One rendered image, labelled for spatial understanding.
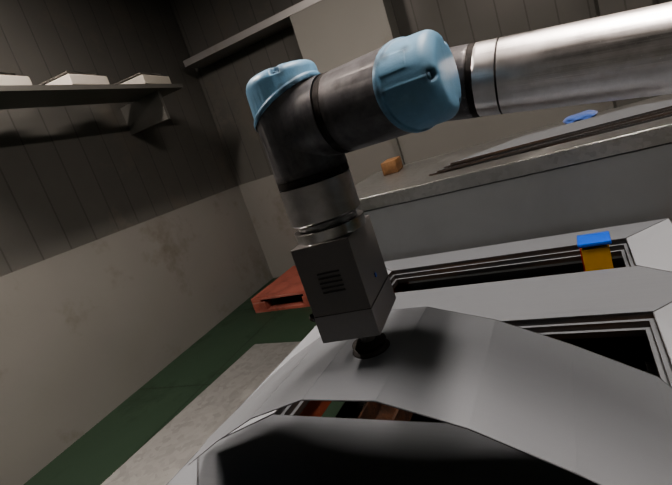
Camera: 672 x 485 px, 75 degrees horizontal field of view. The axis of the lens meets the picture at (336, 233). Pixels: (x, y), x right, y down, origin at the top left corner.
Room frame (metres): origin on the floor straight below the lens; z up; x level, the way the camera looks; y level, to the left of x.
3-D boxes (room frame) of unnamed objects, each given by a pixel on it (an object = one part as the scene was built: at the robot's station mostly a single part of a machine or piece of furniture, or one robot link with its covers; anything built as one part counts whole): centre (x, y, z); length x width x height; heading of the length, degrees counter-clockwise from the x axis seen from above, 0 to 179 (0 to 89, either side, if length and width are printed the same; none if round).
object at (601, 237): (0.85, -0.50, 0.88); 0.06 x 0.06 x 0.02; 59
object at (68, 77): (3.07, 1.32, 2.09); 0.35 x 0.34 x 0.09; 154
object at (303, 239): (0.45, 0.01, 1.11); 0.10 x 0.09 x 0.16; 67
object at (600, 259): (0.85, -0.50, 0.78); 0.05 x 0.05 x 0.19; 59
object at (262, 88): (0.45, 0.00, 1.27); 0.09 x 0.08 x 0.11; 56
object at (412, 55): (0.41, -0.09, 1.27); 0.11 x 0.11 x 0.08; 56
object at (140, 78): (3.60, 1.06, 2.09); 0.36 x 0.34 x 0.09; 154
